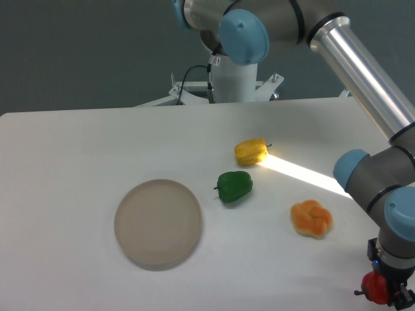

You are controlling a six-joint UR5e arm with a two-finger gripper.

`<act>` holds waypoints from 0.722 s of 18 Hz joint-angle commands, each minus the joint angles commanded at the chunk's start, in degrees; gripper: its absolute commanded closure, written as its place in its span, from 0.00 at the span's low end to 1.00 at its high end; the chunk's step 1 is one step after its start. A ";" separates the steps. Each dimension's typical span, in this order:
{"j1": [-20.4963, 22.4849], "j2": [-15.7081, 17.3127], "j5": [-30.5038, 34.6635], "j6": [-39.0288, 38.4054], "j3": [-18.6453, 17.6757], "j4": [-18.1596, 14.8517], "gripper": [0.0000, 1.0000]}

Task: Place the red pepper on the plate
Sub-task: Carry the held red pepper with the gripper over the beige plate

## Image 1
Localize red bell pepper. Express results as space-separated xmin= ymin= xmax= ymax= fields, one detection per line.
xmin=354 ymin=271 xmax=391 ymax=305

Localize green bell pepper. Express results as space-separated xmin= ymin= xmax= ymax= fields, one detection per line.
xmin=215 ymin=171 xmax=253 ymax=203

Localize yellow bell pepper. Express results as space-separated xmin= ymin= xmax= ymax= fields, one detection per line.
xmin=234 ymin=137 xmax=270 ymax=166

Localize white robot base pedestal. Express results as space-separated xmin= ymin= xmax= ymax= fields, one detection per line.
xmin=133 ymin=51 xmax=351 ymax=108

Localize braided bread roll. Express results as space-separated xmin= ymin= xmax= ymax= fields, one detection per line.
xmin=290 ymin=200 xmax=333 ymax=238

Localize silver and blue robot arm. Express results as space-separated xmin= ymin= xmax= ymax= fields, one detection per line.
xmin=172 ymin=1 xmax=414 ymax=310

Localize black cable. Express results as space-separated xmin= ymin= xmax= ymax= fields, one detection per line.
xmin=176 ymin=43 xmax=224 ymax=106

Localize beige round plate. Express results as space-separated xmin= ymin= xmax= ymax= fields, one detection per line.
xmin=113 ymin=179 xmax=203 ymax=271

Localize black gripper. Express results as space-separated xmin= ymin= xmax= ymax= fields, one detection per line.
xmin=367 ymin=238 xmax=414 ymax=310

